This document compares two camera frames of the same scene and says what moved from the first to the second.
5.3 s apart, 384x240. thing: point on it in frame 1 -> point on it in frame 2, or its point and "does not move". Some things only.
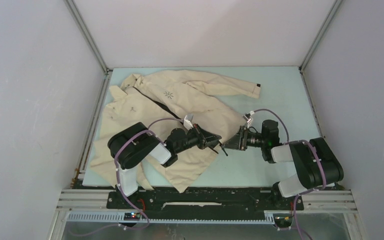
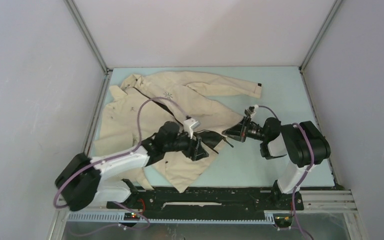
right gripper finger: [223, 148] -> [238, 134]
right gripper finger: [235, 141] -> [239, 129]
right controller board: [283, 220] does not move
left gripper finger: [209, 136] -> [200, 152]
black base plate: [204, 205] does not move
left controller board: [132, 216] does not move
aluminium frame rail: [93, 206] does not move
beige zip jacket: [162, 100] does not move
